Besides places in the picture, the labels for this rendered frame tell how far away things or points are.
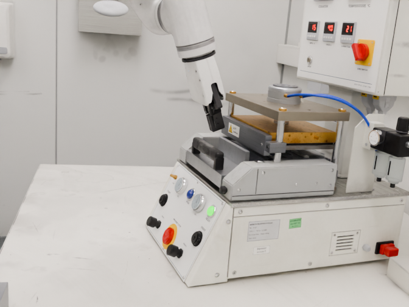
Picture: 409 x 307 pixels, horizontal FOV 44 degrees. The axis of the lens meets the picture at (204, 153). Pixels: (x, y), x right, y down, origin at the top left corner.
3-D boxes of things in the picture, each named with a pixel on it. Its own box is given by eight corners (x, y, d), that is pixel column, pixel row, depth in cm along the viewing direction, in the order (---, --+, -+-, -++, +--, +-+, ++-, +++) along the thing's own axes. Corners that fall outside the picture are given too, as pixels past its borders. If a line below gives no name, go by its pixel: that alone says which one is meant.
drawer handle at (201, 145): (198, 152, 122) (199, 136, 121) (223, 170, 108) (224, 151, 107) (191, 152, 121) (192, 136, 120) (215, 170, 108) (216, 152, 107)
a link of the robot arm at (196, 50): (170, 45, 110) (173, 58, 111) (183, 48, 102) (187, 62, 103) (204, 34, 112) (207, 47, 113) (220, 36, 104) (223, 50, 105)
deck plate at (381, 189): (324, 156, 148) (324, 153, 148) (409, 195, 117) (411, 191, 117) (176, 161, 131) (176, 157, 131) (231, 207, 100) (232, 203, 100)
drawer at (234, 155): (287, 161, 136) (291, 133, 134) (336, 186, 116) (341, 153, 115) (185, 164, 125) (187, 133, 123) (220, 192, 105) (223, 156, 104)
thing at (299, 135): (288, 130, 133) (292, 94, 130) (338, 150, 113) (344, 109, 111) (229, 130, 126) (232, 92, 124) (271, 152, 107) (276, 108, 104)
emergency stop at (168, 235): (165, 241, 118) (173, 226, 118) (170, 248, 115) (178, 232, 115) (159, 239, 118) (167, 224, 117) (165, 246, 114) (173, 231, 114)
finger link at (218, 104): (203, 72, 107) (201, 86, 112) (220, 102, 104) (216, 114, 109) (209, 70, 107) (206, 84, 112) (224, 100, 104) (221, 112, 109)
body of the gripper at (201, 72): (173, 54, 111) (187, 102, 115) (189, 58, 102) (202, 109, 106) (204, 44, 113) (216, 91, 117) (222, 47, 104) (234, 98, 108)
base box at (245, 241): (316, 212, 152) (323, 157, 148) (405, 268, 118) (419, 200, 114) (144, 225, 132) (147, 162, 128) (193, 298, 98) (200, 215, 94)
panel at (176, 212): (146, 226, 130) (179, 162, 129) (184, 282, 103) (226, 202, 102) (139, 223, 129) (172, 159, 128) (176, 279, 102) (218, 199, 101)
